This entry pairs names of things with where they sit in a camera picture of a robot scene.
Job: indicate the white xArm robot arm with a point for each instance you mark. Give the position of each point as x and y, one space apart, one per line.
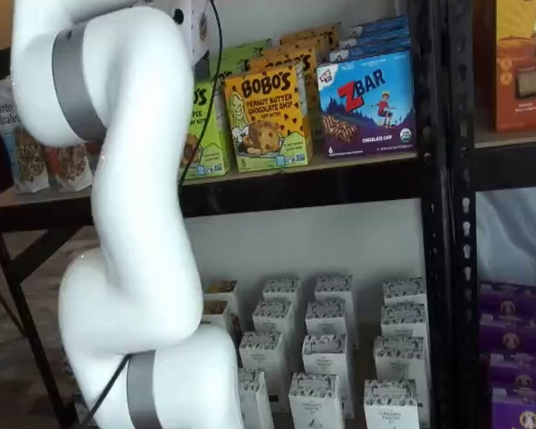
129 179

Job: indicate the large orange snack box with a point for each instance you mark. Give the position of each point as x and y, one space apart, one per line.
525 67

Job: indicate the blue purple ZBar box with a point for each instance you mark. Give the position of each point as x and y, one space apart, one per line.
375 36
366 107
379 24
371 48

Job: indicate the yellow Bobo's peanut butter box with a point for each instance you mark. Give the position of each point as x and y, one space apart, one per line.
301 60
304 44
268 120
312 32

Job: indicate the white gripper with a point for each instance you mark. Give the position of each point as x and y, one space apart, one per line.
196 27

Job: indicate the purple snack box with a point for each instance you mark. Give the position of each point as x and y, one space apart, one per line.
522 374
525 413
511 333
509 297

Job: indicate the granola bag orange label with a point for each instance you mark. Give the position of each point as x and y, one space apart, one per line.
0 134

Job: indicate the white yellow granola box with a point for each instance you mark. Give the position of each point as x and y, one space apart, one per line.
216 315
221 290

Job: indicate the black metal shelf rack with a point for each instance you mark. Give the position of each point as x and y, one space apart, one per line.
462 223
295 187

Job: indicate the wooden shelf board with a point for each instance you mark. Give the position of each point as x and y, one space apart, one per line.
518 137
36 199

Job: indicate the green Bobo's apple pie box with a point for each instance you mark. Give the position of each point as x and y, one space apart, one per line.
232 71
254 44
219 152
245 53

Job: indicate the white organic pasta box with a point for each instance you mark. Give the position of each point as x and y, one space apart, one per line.
404 294
272 318
260 353
325 318
325 355
334 289
401 359
282 290
255 400
393 406
404 322
315 402

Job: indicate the translucent plastic sheet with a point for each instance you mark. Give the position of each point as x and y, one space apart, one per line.
513 237

